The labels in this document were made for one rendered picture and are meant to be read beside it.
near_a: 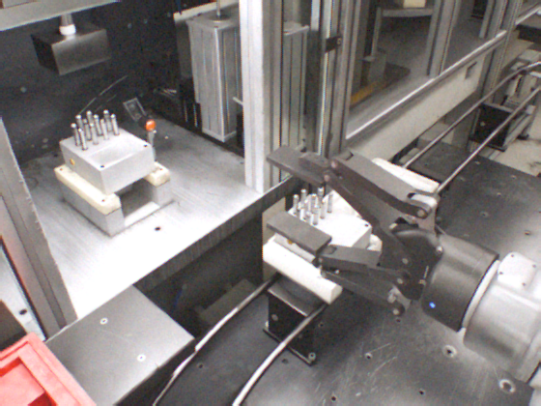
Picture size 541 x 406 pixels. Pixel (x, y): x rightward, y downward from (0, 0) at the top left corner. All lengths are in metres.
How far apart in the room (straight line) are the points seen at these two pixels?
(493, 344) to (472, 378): 0.54
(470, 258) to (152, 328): 0.42
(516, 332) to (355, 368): 0.53
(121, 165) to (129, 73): 0.39
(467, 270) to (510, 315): 0.05
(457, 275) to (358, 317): 0.57
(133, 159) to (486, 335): 0.57
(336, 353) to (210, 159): 0.44
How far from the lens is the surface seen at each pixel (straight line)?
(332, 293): 0.74
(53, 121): 1.05
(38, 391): 0.60
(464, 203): 1.30
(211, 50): 0.90
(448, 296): 0.40
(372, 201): 0.43
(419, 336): 0.96
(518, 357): 0.40
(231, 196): 0.84
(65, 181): 0.85
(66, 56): 0.74
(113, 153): 0.78
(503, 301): 0.39
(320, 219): 0.77
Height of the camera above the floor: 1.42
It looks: 38 degrees down
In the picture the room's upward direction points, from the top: straight up
